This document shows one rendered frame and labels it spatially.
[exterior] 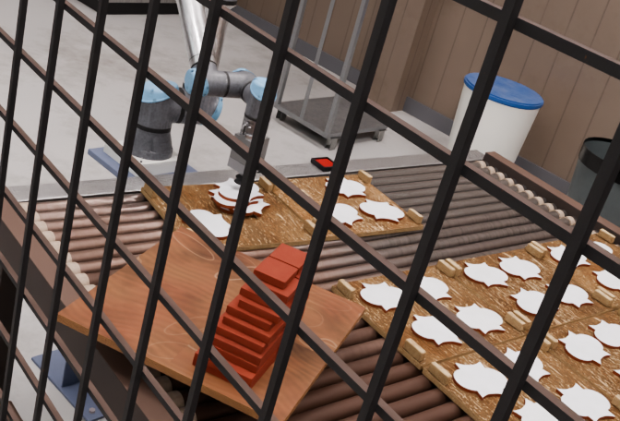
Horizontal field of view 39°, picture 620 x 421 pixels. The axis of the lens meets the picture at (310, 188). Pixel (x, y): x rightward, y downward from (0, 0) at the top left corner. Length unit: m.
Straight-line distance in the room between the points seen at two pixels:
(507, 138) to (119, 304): 4.16
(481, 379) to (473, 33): 4.61
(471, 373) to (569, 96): 4.19
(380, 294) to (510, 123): 3.46
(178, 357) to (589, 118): 4.70
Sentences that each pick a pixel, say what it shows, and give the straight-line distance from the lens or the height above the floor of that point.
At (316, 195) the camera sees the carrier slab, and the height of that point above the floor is 0.94.
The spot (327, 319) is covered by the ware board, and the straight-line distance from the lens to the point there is 1.98.
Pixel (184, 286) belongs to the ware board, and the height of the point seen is 1.04.
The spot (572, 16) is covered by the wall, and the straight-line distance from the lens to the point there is 6.17.
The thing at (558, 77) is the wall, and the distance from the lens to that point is 6.22.
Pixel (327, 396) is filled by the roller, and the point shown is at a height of 0.91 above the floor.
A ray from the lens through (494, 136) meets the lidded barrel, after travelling 5.70.
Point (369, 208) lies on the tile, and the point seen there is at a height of 0.95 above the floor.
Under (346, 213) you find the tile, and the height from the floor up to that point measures 0.95.
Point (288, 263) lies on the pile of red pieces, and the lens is 1.75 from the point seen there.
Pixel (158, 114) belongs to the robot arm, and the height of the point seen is 1.06.
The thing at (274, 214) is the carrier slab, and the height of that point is 0.94.
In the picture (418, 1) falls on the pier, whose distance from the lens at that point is 6.62.
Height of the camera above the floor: 2.09
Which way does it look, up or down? 24 degrees down
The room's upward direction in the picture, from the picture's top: 16 degrees clockwise
